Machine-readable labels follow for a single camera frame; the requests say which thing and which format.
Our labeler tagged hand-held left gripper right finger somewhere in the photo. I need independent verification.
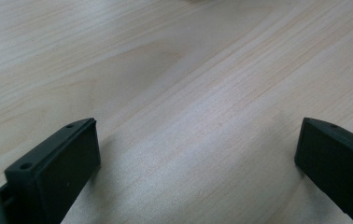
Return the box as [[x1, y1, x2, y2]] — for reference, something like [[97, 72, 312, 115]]
[[293, 117, 353, 224]]

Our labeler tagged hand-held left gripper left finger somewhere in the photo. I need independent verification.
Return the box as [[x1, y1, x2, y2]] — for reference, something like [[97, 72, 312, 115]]
[[4, 117, 102, 224]]

